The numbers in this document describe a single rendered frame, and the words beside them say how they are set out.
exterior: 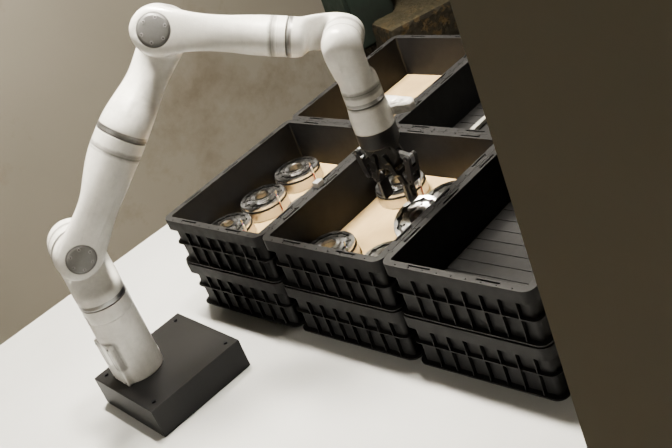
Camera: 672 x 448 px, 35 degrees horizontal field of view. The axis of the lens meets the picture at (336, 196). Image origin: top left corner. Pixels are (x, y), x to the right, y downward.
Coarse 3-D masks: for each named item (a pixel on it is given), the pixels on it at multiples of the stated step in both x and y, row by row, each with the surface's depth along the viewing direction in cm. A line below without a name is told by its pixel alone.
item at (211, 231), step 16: (336, 128) 228; (352, 128) 224; (256, 144) 234; (240, 160) 229; (224, 176) 226; (176, 208) 220; (288, 208) 203; (176, 224) 215; (192, 224) 211; (208, 224) 209; (272, 224) 200; (224, 240) 206; (240, 240) 201; (256, 240) 198
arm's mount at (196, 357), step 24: (168, 336) 211; (192, 336) 208; (216, 336) 205; (168, 360) 204; (192, 360) 201; (216, 360) 199; (240, 360) 203; (120, 384) 202; (144, 384) 199; (168, 384) 197; (192, 384) 196; (216, 384) 200; (120, 408) 206; (144, 408) 193; (168, 408) 193; (192, 408) 197; (168, 432) 194
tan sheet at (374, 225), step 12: (432, 180) 214; (444, 180) 213; (372, 204) 214; (360, 216) 212; (372, 216) 210; (384, 216) 209; (348, 228) 209; (360, 228) 208; (372, 228) 206; (384, 228) 205; (360, 240) 204; (372, 240) 202; (384, 240) 201
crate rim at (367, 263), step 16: (400, 128) 216; (352, 160) 211; (480, 160) 194; (336, 176) 208; (464, 176) 191; (320, 192) 205; (448, 192) 188; (432, 208) 185; (416, 224) 182; (272, 240) 195; (288, 240) 193; (400, 240) 180; (304, 256) 190; (320, 256) 186; (336, 256) 183; (352, 256) 180; (368, 256) 179; (384, 256) 177
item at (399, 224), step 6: (420, 198) 197; (426, 198) 196; (432, 198) 195; (408, 204) 198; (414, 204) 197; (420, 204) 196; (426, 204) 195; (402, 210) 198; (408, 210) 197; (396, 216) 198; (402, 216) 197; (396, 222) 197; (402, 222) 196; (396, 228) 196; (402, 228) 195; (396, 234) 195
